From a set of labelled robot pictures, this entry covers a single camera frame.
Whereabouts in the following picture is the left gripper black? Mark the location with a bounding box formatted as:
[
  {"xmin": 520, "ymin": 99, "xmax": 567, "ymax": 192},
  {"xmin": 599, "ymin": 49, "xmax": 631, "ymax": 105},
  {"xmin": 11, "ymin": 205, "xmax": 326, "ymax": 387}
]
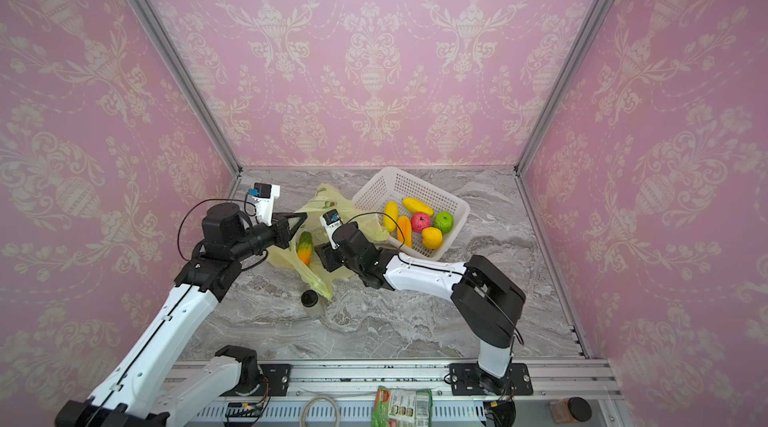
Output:
[{"xmin": 229, "ymin": 211, "xmax": 308, "ymax": 263}]

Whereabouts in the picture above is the green orange mango fruit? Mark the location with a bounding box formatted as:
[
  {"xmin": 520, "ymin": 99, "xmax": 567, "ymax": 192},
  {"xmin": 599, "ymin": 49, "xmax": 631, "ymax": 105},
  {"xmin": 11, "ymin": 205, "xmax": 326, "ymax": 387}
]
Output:
[{"xmin": 296, "ymin": 231, "xmax": 314, "ymax": 266}]

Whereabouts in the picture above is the yellow lemon fruit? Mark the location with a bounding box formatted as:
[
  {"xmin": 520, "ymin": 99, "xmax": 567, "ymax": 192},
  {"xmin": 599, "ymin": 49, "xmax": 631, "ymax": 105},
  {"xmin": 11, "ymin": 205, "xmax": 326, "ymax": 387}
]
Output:
[{"xmin": 382, "ymin": 201, "xmax": 399, "ymax": 233}]

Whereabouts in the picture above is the yellow plastic bag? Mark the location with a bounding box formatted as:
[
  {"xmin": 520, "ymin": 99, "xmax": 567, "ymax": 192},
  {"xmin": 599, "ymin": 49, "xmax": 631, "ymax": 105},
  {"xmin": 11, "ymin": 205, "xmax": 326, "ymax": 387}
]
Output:
[{"xmin": 267, "ymin": 183, "xmax": 390, "ymax": 299}]

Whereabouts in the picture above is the pink red round fruit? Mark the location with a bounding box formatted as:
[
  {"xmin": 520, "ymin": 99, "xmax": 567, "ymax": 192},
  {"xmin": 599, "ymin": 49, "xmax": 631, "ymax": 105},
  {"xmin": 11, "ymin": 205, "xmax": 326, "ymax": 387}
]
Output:
[{"xmin": 410, "ymin": 212, "xmax": 431, "ymax": 233}]

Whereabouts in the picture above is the yellow banana fruit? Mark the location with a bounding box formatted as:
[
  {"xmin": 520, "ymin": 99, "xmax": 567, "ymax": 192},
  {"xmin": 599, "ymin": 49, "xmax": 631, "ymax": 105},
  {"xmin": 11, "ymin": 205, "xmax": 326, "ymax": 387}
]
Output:
[{"xmin": 402, "ymin": 197, "xmax": 434, "ymax": 217}]

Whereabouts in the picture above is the orange round fruit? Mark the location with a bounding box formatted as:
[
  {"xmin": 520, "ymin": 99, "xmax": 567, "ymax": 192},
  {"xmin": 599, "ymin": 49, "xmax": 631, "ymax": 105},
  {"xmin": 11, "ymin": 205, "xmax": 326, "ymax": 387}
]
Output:
[{"xmin": 421, "ymin": 227, "xmax": 444, "ymax": 250}]

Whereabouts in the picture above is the green apple fruit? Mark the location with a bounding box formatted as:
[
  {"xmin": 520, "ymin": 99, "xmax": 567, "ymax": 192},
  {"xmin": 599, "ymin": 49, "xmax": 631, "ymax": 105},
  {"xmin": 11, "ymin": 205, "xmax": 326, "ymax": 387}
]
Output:
[{"xmin": 432, "ymin": 211, "xmax": 454, "ymax": 235}]

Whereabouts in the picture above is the orange papaya fruit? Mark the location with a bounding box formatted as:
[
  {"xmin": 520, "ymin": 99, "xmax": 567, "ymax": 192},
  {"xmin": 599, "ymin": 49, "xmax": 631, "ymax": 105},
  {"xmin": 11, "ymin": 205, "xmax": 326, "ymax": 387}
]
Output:
[{"xmin": 396, "ymin": 216, "xmax": 413, "ymax": 248}]

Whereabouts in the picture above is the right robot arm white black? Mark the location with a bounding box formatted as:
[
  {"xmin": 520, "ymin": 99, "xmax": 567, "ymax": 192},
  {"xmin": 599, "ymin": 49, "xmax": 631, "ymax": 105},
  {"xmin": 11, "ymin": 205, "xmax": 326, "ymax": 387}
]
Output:
[{"xmin": 314, "ymin": 222, "xmax": 526, "ymax": 395}]

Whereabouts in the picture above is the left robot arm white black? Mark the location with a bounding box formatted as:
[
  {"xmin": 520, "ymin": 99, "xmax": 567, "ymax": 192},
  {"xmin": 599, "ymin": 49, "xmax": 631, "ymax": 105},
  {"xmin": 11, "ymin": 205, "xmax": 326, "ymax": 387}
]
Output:
[{"xmin": 54, "ymin": 202, "xmax": 307, "ymax": 426}]

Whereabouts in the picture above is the small black lid jar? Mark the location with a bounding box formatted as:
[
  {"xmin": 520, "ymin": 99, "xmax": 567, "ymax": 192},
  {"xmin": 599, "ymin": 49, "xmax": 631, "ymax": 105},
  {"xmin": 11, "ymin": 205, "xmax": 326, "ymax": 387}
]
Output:
[{"xmin": 300, "ymin": 289, "xmax": 326, "ymax": 320}]

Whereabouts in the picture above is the white plastic basket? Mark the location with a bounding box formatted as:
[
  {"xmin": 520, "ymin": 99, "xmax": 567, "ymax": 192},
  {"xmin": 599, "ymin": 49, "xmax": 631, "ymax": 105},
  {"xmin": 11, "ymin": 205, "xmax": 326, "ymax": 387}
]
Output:
[{"xmin": 352, "ymin": 167, "xmax": 470, "ymax": 261}]

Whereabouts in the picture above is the green snack packet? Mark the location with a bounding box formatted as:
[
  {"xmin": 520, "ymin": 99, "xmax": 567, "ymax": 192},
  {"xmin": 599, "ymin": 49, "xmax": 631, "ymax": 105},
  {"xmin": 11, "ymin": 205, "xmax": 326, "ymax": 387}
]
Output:
[{"xmin": 371, "ymin": 386, "xmax": 433, "ymax": 427}]

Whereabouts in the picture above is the brown jar black lid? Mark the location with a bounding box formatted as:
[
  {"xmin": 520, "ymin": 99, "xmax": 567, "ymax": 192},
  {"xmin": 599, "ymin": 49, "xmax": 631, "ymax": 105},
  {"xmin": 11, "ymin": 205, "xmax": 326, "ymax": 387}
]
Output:
[{"xmin": 549, "ymin": 397, "xmax": 593, "ymax": 424}]

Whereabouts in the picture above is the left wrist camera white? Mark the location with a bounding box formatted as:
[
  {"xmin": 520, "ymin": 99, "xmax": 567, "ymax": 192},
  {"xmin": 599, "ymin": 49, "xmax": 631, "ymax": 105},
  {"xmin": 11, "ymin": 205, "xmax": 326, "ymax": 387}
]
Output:
[{"xmin": 246, "ymin": 182, "xmax": 281, "ymax": 226}]

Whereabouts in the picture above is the left camera black cable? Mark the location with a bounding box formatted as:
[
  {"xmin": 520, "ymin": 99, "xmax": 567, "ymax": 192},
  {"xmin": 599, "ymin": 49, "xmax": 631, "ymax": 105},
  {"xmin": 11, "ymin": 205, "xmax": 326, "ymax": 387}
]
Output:
[{"xmin": 176, "ymin": 197, "xmax": 268, "ymax": 272}]

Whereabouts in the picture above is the camera black cable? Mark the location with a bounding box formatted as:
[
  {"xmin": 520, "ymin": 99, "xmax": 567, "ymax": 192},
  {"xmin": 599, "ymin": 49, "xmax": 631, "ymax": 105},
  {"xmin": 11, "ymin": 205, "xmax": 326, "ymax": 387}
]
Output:
[
  {"xmin": 340, "ymin": 210, "xmax": 526, "ymax": 347},
  {"xmin": 176, "ymin": 197, "xmax": 268, "ymax": 272}
]

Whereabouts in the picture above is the right camera black cable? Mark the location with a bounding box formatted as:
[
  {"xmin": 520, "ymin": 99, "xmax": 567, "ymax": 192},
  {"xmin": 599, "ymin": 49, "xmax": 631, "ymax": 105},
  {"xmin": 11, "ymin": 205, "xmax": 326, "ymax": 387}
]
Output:
[{"xmin": 340, "ymin": 210, "xmax": 526, "ymax": 347}]

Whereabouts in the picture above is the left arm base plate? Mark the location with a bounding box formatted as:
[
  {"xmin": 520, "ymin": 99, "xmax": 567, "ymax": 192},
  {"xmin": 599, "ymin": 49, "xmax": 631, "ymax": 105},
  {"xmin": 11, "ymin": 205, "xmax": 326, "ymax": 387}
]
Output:
[{"xmin": 221, "ymin": 363, "xmax": 292, "ymax": 398}]

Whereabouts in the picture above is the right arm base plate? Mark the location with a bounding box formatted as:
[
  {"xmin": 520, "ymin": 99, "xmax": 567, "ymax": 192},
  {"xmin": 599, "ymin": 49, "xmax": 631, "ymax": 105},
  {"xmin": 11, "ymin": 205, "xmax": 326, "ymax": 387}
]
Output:
[{"xmin": 443, "ymin": 362, "xmax": 534, "ymax": 397}]

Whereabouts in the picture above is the grey coiled cable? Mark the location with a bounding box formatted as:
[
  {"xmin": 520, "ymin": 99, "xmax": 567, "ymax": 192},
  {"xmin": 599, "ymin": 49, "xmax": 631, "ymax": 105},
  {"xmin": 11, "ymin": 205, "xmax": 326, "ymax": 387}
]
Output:
[{"xmin": 299, "ymin": 395, "xmax": 341, "ymax": 427}]

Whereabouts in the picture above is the aluminium front rail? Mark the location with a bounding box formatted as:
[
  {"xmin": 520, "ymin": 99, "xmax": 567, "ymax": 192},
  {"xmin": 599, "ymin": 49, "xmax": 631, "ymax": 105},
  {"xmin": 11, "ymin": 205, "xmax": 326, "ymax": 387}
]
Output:
[{"xmin": 259, "ymin": 358, "xmax": 622, "ymax": 400}]

